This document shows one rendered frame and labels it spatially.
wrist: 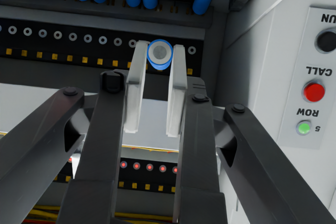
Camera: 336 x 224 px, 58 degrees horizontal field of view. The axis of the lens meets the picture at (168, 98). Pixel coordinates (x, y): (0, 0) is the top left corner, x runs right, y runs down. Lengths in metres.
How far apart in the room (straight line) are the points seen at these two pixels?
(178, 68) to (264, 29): 0.13
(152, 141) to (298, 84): 0.14
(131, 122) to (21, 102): 0.17
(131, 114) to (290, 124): 0.17
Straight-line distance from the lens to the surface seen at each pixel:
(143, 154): 0.36
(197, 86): 0.17
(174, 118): 0.16
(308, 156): 0.31
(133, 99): 0.15
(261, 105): 0.28
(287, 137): 0.30
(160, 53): 0.20
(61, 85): 0.50
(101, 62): 0.42
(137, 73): 0.16
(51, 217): 0.52
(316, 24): 0.28
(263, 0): 0.29
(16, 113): 0.31
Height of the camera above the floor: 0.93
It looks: 17 degrees up
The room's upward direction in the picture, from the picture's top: 173 degrees counter-clockwise
